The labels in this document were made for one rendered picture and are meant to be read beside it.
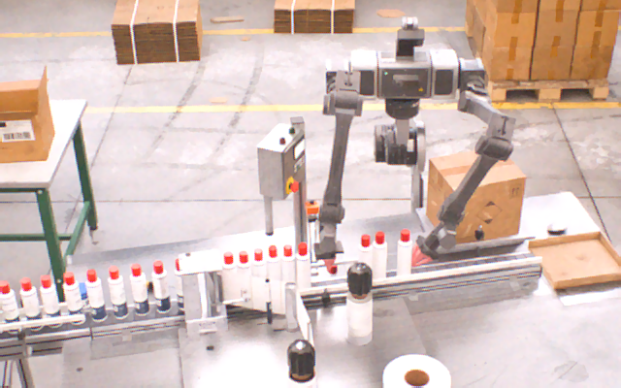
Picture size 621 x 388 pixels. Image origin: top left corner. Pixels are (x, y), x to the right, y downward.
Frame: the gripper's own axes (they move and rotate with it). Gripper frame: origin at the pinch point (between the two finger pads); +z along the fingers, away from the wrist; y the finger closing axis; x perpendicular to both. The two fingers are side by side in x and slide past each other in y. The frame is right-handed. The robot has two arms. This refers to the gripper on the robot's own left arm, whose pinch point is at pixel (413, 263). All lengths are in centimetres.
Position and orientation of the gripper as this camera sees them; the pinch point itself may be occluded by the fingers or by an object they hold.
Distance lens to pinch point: 342.1
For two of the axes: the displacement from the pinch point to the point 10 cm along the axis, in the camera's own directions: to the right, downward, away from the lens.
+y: 2.0, 5.2, -8.3
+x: 7.8, 4.3, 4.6
